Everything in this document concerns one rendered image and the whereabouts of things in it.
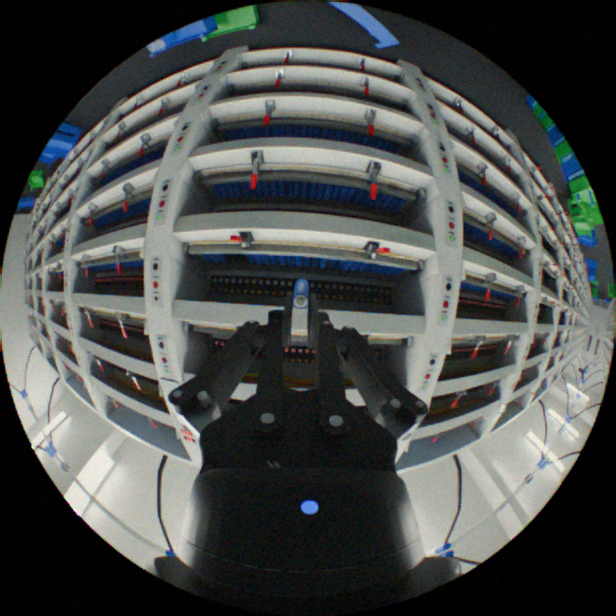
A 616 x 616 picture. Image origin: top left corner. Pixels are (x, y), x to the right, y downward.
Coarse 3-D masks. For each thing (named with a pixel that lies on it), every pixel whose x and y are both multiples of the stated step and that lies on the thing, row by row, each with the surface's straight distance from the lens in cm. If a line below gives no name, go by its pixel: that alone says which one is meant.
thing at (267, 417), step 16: (272, 320) 16; (272, 336) 14; (272, 352) 12; (272, 368) 10; (272, 384) 9; (256, 400) 9; (272, 400) 9; (256, 416) 8; (272, 416) 8; (256, 432) 8; (272, 432) 8
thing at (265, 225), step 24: (192, 216) 49; (216, 216) 45; (240, 216) 43; (264, 216) 42; (288, 216) 41; (312, 216) 41; (336, 216) 42; (192, 240) 51; (216, 240) 48; (264, 240) 45; (288, 240) 43; (312, 240) 43; (336, 240) 42; (360, 240) 42; (384, 240) 43; (408, 240) 46; (432, 240) 51; (192, 264) 57; (432, 264) 50
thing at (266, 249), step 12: (192, 252) 51; (204, 252) 50; (216, 252) 48; (228, 252) 47; (240, 252) 46; (252, 252) 45; (264, 252) 45; (276, 252) 44; (288, 252) 43; (300, 252) 43; (312, 252) 43; (324, 252) 44; (336, 252) 44; (348, 252) 45; (360, 252) 46; (384, 264) 48; (396, 264) 48; (408, 264) 50
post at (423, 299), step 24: (408, 72) 97; (432, 96) 88; (432, 144) 63; (432, 168) 58; (456, 168) 65; (456, 192) 60; (432, 216) 54; (456, 216) 57; (456, 264) 54; (408, 288) 59; (432, 288) 50; (456, 288) 55; (408, 312) 58; (432, 312) 50; (432, 336) 53; (384, 360) 72; (408, 360) 57; (408, 384) 57; (432, 384) 61
